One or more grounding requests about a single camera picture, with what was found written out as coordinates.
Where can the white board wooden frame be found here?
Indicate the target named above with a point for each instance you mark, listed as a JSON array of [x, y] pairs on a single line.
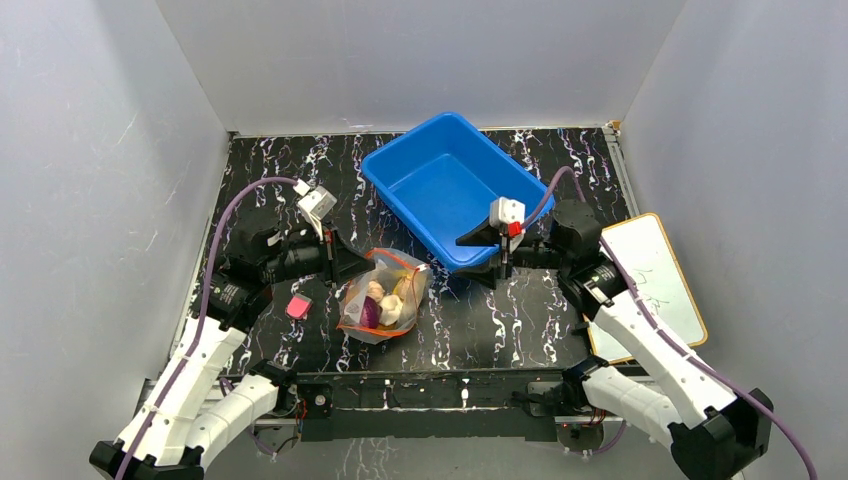
[[644, 250]]

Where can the yellow mango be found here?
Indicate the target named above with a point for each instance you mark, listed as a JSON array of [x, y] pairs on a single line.
[[403, 287]]

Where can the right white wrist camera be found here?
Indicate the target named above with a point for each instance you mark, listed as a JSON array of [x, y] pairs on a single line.
[[507, 215]]

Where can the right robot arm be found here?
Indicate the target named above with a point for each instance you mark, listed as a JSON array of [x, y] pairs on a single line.
[[712, 429]]

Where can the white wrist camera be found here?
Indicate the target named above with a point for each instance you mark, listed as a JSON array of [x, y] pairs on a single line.
[[314, 204], [507, 215]]

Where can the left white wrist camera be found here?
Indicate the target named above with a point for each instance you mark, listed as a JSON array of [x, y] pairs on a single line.
[[314, 204]]

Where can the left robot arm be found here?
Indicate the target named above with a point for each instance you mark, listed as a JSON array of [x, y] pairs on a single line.
[[170, 437]]

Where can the white mushroom piece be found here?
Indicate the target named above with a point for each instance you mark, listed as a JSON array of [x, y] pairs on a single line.
[[389, 318]]

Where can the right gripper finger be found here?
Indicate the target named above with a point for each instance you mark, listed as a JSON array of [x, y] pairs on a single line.
[[484, 235], [486, 274]]

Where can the pink eraser block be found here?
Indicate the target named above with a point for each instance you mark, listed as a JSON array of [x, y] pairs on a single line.
[[298, 307]]

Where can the blue plastic bin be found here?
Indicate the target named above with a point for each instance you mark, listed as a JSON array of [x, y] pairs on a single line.
[[440, 178]]

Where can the clear zip top bag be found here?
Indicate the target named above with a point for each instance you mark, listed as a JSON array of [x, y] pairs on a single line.
[[390, 266]]

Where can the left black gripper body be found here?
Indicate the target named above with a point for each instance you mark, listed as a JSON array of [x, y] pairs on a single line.
[[299, 258]]

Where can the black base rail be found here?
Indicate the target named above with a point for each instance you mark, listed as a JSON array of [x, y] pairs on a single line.
[[478, 403]]

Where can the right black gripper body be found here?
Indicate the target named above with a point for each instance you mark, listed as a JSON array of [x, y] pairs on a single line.
[[504, 250]]

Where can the purple onion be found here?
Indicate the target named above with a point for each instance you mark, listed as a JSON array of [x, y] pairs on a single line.
[[370, 313]]

